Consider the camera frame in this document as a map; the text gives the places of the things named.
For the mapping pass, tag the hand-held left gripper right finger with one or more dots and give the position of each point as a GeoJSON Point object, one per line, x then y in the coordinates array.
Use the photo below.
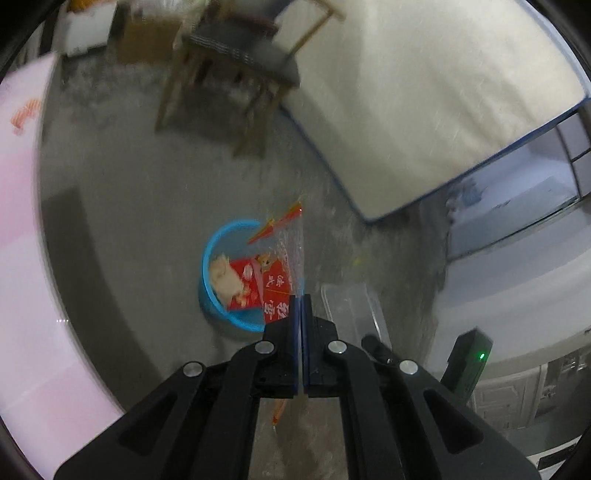
{"type": "Point", "coordinates": [307, 341]}

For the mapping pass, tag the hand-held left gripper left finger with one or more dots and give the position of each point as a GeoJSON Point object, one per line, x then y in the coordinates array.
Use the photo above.
{"type": "Point", "coordinates": [294, 341]}

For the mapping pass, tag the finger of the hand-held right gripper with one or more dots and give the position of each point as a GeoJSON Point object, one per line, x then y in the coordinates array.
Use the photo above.
{"type": "Point", "coordinates": [376, 348]}

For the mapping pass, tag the red snack bag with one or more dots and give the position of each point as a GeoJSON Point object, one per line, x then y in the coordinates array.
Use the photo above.
{"type": "Point", "coordinates": [277, 286]}

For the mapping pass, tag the blue plastic basket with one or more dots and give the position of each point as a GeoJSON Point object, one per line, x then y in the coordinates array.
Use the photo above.
{"type": "Point", "coordinates": [233, 321]}

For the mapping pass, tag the brown paper bag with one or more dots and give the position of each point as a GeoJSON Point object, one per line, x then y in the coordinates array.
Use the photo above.
{"type": "Point", "coordinates": [226, 281]}

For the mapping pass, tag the clear zip bag red strip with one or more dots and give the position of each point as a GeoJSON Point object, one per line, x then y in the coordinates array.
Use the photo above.
{"type": "Point", "coordinates": [291, 249]}

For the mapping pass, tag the clear plastic floor container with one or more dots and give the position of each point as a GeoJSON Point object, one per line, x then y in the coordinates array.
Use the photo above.
{"type": "Point", "coordinates": [351, 309]}

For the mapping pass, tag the white panelled cabinet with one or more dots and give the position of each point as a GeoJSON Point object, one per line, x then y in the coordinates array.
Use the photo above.
{"type": "Point", "coordinates": [531, 392]}

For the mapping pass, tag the white mattress blue edge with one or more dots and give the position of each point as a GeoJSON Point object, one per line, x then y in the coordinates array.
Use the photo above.
{"type": "Point", "coordinates": [415, 115]}

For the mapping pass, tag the pink balloon print tablecloth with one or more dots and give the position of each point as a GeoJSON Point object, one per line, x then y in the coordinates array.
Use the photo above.
{"type": "Point", "coordinates": [23, 277]}

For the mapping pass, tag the wooden chair black seat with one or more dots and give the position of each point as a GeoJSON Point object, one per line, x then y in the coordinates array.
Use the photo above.
{"type": "Point", "coordinates": [244, 50]}

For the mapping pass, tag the cardboard box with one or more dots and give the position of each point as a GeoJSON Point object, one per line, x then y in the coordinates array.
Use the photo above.
{"type": "Point", "coordinates": [147, 39]}

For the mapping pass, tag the white foam box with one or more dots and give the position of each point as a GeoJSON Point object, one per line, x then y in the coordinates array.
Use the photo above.
{"type": "Point", "coordinates": [87, 32]}

